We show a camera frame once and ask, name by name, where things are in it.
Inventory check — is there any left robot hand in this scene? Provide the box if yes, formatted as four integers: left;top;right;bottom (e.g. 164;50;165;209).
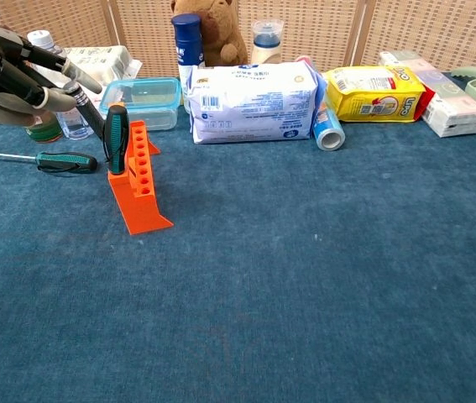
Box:
0;18;103;129

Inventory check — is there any silver metal precision screwdriver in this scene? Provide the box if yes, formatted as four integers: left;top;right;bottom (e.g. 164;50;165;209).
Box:
63;81;107;139

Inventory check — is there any long green black screwdriver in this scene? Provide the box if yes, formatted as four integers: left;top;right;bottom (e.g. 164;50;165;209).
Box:
0;150;98;175

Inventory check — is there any orange screwdriver rack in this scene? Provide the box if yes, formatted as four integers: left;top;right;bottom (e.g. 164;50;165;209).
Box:
107;102;175;235

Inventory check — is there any green tea bottle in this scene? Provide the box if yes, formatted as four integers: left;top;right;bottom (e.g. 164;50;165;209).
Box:
0;1;65;144

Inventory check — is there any clear water bottle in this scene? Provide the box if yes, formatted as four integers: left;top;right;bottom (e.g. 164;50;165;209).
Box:
26;29;97;140

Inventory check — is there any pink white snack bag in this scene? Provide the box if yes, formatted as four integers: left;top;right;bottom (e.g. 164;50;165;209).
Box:
78;81;111;123

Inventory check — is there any white toilet paper pack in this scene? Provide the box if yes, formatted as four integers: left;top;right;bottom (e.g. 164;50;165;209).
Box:
59;44;143;92

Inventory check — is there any clear blue-rimmed food container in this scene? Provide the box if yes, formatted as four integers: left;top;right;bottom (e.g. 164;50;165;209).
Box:
98;77;182;131

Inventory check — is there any blue white spray can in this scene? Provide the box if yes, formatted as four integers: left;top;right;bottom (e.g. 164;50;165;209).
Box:
171;13;205;113

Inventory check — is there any brown capybara plush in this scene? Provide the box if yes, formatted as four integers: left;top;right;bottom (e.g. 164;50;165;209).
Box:
170;0;249;67

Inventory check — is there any white blue wipes pack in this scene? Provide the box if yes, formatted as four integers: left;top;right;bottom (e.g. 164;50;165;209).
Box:
187;58;329;145

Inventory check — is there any cream sauce squeeze bottle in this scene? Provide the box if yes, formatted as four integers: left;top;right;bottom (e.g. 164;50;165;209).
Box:
249;18;285;65

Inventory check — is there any wicker folding screen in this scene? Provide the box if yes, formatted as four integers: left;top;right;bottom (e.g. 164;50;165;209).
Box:
0;0;476;79

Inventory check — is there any blue carpet table cover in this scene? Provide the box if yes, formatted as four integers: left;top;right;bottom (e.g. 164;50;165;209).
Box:
0;71;476;403

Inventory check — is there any blue plastic wrap roll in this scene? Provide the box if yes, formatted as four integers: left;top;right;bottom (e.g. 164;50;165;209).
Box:
296;55;347;152

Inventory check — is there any yellow Lipo snack bag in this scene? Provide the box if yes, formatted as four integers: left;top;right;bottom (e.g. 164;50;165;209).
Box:
323;65;427;123

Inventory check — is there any red white snack box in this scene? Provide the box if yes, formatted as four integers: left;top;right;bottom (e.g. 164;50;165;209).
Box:
413;86;437;123

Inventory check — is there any pastel tissue box pack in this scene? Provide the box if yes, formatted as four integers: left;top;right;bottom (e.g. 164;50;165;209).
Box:
378;50;476;139

